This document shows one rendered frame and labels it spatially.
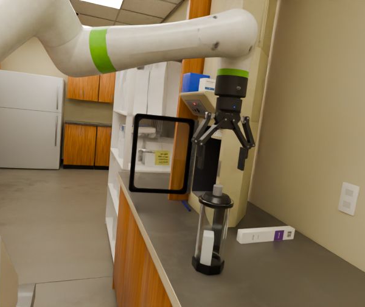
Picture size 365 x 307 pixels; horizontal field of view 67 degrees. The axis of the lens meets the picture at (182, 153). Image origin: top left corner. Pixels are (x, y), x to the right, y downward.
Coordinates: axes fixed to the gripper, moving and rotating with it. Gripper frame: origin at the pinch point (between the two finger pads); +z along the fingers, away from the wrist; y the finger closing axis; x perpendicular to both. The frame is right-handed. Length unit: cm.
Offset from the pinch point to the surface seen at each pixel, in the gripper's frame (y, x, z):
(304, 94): -57, -37, -29
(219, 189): 0.3, 1.5, 7.2
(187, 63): -6, -65, -40
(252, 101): -24.9, -28.6, -22.1
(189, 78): -3, -49, -30
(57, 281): 58, -142, 126
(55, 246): 67, -200, 126
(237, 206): -24.6, -28.7, 23.6
